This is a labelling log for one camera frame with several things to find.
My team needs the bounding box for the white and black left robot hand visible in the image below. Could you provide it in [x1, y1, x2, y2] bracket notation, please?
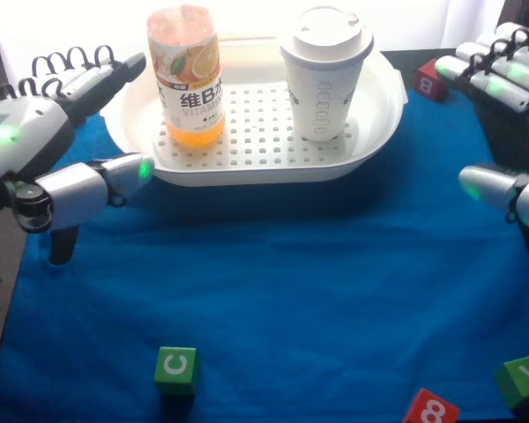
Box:
[0, 42, 156, 234]

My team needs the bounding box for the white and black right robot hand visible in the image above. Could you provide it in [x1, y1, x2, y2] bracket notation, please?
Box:
[434, 16, 529, 233]

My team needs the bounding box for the orange juice bottle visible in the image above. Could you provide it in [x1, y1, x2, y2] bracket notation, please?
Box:
[145, 4, 227, 149]

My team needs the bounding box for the white paper coffee cup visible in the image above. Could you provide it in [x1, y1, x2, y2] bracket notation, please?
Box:
[278, 6, 375, 143]

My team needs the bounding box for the white perforated tray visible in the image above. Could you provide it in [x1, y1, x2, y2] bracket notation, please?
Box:
[99, 37, 410, 189]

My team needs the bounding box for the red letter B block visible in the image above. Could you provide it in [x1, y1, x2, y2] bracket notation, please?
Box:
[413, 58, 450, 103]

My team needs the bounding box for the green letter C block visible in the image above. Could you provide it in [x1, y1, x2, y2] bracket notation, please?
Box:
[153, 345, 201, 397]

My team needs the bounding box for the blue table cloth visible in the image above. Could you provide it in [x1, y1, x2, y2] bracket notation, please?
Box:
[0, 87, 529, 423]

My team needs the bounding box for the green letter Y block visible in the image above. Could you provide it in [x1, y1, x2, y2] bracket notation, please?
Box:
[493, 353, 529, 411]

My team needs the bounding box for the red number 8 block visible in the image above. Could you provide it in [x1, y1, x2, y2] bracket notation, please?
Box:
[401, 387, 461, 423]

